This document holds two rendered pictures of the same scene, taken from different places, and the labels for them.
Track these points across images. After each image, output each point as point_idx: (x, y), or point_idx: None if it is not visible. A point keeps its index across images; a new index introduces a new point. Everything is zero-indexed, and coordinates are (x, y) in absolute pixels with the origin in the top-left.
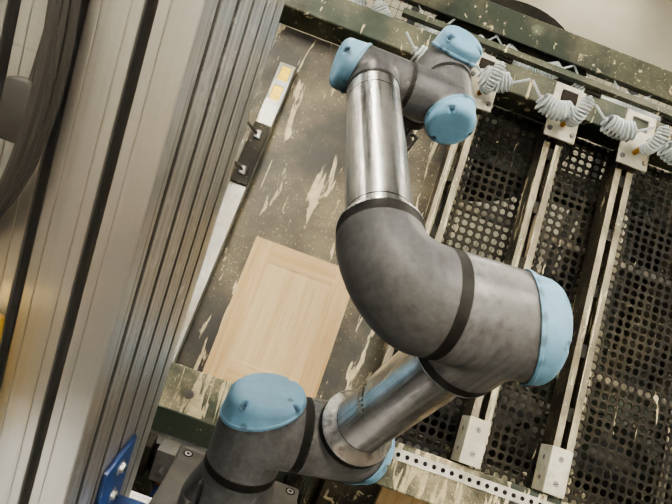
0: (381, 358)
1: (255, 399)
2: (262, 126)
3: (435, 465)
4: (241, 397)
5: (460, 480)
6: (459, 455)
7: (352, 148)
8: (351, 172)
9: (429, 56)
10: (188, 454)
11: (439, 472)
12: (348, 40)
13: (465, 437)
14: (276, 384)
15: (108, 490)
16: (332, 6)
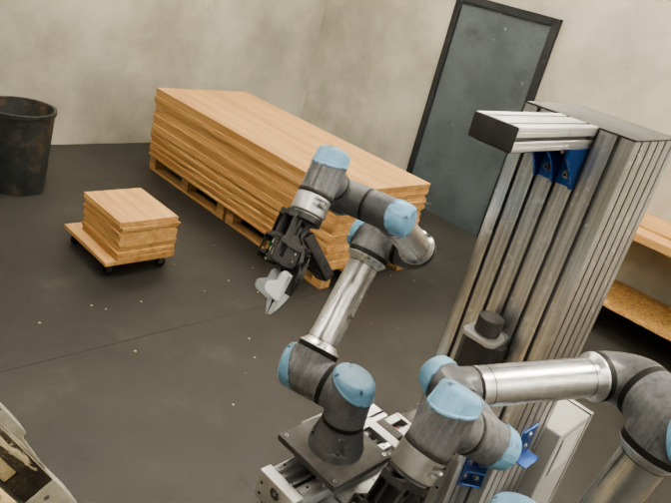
0: (27, 475)
1: (368, 376)
2: None
3: (35, 455)
4: (373, 382)
5: (25, 440)
6: (22, 431)
7: (421, 239)
8: (424, 243)
9: (343, 178)
10: (335, 480)
11: (35, 454)
12: (415, 208)
13: (14, 420)
14: (348, 376)
15: None
16: None
